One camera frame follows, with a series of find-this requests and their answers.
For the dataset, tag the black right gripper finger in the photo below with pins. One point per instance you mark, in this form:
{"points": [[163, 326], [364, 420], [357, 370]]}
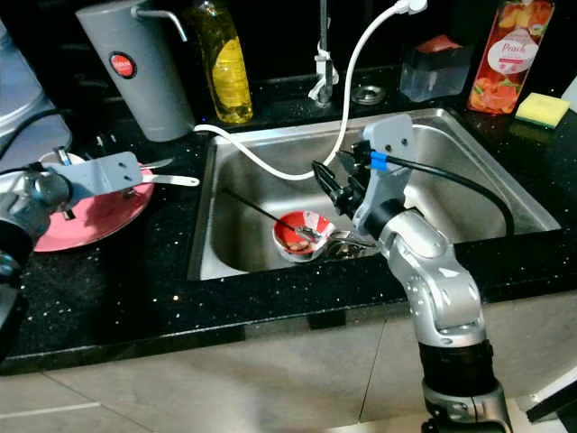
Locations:
{"points": [[344, 164], [326, 180]]}

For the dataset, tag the metal sink faucet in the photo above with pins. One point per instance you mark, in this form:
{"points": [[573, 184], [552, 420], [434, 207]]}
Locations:
{"points": [[325, 72]]}

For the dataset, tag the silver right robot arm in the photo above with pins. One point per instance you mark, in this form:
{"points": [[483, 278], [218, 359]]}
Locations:
{"points": [[446, 289]]}

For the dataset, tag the grey water filter dispenser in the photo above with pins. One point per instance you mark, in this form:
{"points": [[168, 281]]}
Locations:
{"points": [[140, 86]]}

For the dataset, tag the metal sink drain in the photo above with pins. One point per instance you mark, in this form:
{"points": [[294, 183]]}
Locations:
{"points": [[343, 255]]}

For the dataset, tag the large clear water jug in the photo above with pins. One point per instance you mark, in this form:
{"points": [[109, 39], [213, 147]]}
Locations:
{"points": [[27, 90]]}

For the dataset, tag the yellow dish soap bottle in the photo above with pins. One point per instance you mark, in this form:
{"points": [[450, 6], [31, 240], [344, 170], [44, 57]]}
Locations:
{"points": [[230, 77]]}

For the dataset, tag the yellow green sponge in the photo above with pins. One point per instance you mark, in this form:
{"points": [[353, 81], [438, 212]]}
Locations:
{"points": [[541, 110]]}

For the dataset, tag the red sponge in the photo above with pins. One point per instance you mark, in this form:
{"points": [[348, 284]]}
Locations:
{"points": [[440, 43]]}

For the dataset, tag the pink plate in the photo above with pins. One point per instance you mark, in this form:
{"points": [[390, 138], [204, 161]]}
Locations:
{"points": [[99, 225]]}

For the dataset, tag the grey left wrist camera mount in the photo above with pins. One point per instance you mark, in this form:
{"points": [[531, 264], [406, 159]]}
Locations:
{"points": [[95, 173]]}

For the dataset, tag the peach soap bottle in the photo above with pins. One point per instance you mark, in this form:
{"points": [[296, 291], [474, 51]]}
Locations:
{"points": [[512, 59]]}

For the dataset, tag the beige cabinet front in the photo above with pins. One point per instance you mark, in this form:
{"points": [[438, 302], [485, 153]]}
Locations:
{"points": [[279, 370]]}

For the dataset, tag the clear plastic sponge holder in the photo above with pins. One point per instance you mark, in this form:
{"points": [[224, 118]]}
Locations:
{"points": [[435, 77]]}

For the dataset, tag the stainless steel sink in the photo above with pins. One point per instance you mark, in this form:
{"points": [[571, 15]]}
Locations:
{"points": [[460, 153]]}

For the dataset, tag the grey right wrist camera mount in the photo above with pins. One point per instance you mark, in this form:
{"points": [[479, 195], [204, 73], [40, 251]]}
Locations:
{"points": [[389, 149]]}

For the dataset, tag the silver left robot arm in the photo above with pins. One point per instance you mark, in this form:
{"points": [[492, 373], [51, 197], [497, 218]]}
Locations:
{"points": [[22, 216]]}

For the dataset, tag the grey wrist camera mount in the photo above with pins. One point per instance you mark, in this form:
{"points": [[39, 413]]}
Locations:
{"points": [[95, 173], [389, 149]]}

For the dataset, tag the red white bowl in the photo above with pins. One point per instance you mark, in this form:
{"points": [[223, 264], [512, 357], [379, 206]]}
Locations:
{"points": [[311, 224]]}

